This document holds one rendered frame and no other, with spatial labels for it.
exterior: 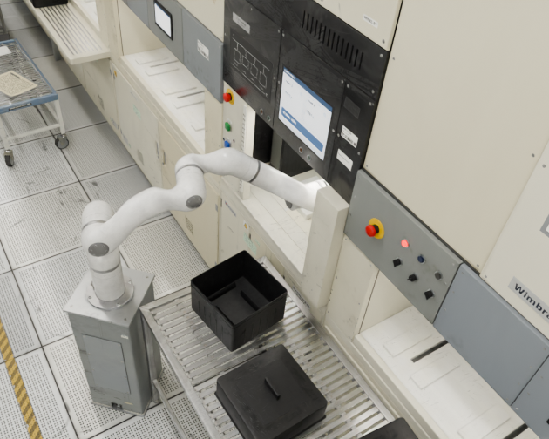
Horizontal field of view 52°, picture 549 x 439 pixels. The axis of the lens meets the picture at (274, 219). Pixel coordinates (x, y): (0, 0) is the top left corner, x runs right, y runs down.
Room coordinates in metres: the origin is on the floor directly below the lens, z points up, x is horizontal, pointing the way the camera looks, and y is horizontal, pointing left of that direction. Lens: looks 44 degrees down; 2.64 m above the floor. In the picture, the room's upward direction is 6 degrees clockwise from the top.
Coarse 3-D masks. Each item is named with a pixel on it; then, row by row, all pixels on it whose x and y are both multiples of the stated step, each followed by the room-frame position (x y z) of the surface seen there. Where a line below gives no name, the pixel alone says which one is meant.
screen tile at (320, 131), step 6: (306, 102) 1.64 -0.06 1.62; (312, 102) 1.61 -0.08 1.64; (312, 108) 1.61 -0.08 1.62; (318, 108) 1.58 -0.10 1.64; (306, 114) 1.63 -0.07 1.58; (318, 114) 1.58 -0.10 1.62; (306, 120) 1.63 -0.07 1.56; (312, 120) 1.60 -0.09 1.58; (324, 120) 1.55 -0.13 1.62; (312, 126) 1.60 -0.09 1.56; (318, 126) 1.57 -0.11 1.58; (324, 126) 1.55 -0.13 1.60; (318, 132) 1.57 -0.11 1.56; (324, 132) 1.54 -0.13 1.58
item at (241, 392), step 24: (264, 360) 1.12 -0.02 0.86; (288, 360) 1.13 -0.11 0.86; (240, 384) 1.01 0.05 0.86; (264, 384) 1.02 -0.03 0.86; (288, 384) 1.03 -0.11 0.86; (312, 384) 1.04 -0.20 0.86; (240, 408) 0.92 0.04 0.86; (264, 408) 0.93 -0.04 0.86; (288, 408) 0.94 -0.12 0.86; (312, 408) 0.95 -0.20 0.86; (240, 432) 0.88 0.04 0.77; (264, 432) 0.85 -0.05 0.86; (288, 432) 0.87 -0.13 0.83
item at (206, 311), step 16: (240, 256) 1.56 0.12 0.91; (208, 272) 1.45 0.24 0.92; (224, 272) 1.51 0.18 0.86; (240, 272) 1.57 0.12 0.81; (256, 272) 1.52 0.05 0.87; (192, 288) 1.38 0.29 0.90; (208, 288) 1.45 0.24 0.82; (224, 288) 1.47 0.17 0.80; (240, 288) 1.51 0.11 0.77; (256, 288) 1.51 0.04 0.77; (272, 288) 1.45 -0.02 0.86; (192, 304) 1.38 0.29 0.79; (208, 304) 1.30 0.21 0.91; (224, 304) 1.42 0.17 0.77; (240, 304) 1.42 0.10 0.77; (256, 304) 1.43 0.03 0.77; (272, 304) 1.33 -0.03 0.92; (208, 320) 1.30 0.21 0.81; (224, 320) 1.23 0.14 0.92; (240, 320) 1.35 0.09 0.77; (256, 320) 1.28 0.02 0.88; (272, 320) 1.34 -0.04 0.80; (224, 336) 1.23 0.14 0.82; (240, 336) 1.22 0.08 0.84
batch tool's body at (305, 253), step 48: (240, 0) 2.00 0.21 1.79; (288, 0) 1.77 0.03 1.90; (288, 48) 1.74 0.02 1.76; (336, 48) 1.56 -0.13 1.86; (240, 96) 1.98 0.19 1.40; (336, 96) 1.52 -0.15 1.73; (240, 144) 1.98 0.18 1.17; (288, 144) 1.69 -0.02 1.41; (336, 144) 1.49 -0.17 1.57; (240, 192) 1.97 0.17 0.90; (336, 192) 1.45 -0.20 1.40; (240, 240) 1.93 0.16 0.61; (288, 240) 1.72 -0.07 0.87; (336, 240) 1.38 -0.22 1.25
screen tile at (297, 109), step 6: (288, 84) 1.72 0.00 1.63; (294, 84) 1.70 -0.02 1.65; (288, 90) 1.72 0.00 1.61; (294, 90) 1.70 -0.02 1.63; (300, 90) 1.67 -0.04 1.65; (294, 96) 1.69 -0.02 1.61; (282, 102) 1.74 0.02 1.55; (288, 102) 1.71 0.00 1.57; (300, 102) 1.66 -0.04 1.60; (288, 108) 1.71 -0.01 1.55; (294, 108) 1.69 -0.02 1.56; (300, 108) 1.66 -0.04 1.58; (300, 114) 1.66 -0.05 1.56
